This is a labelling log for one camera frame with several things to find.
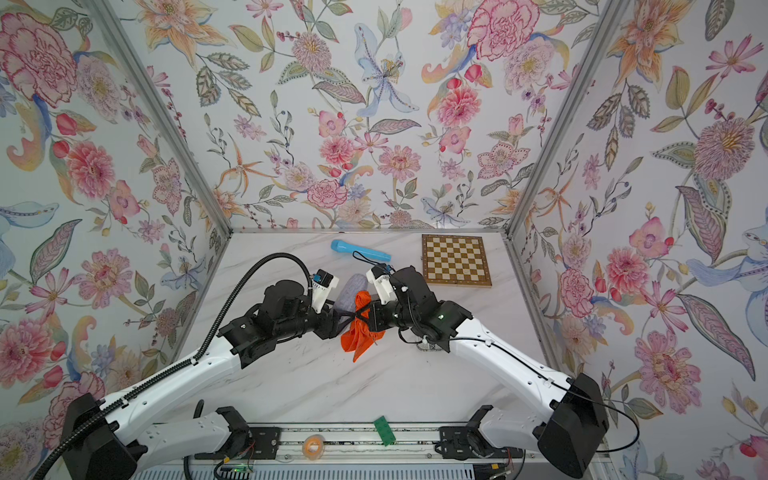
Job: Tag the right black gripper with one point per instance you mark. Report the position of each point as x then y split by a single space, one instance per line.
379 318

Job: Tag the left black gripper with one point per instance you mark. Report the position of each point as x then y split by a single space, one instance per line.
326 331

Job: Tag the orange fluffy cloth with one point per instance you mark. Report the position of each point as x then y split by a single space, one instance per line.
358 341

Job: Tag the purple eyeglass case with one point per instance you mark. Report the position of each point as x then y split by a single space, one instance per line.
346 301

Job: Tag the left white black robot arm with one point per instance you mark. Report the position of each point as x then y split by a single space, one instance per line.
90 450

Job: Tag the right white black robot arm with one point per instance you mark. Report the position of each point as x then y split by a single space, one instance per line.
560 416

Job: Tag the blue cylindrical case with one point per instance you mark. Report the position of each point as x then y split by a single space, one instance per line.
341 246

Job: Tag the wooden chessboard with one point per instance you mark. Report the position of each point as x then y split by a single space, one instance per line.
455 260

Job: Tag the green plastic block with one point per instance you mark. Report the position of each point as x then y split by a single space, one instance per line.
384 431

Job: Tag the orange tape roll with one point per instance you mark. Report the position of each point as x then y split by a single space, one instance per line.
313 447

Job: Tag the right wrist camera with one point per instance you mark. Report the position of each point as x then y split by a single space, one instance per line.
379 278

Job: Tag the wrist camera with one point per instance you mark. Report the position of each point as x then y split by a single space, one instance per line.
379 278
323 283

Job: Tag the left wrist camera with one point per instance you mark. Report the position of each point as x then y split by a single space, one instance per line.
323 283

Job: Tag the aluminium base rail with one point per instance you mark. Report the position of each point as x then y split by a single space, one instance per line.
354 444

